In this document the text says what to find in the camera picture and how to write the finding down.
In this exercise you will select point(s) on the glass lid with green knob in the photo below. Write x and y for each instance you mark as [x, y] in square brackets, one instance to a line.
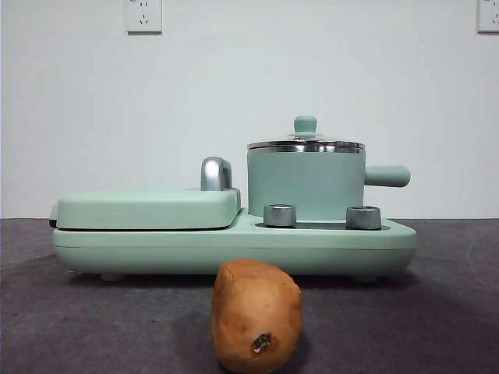
[306, 124]

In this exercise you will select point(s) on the brown potato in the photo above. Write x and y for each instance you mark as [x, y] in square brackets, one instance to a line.
[253, 311]

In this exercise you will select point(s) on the silver control knob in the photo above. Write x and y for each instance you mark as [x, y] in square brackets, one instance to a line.
[363, 217]
[280, 215]

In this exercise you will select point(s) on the mint green breakfast machine base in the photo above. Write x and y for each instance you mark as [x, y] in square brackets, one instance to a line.
[195, 249]

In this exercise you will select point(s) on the mint green griddle cover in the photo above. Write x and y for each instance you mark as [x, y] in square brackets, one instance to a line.
[136, 206]

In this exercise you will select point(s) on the white wall socket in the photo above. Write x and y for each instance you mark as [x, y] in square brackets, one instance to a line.
[489, 15]
[144, 17]

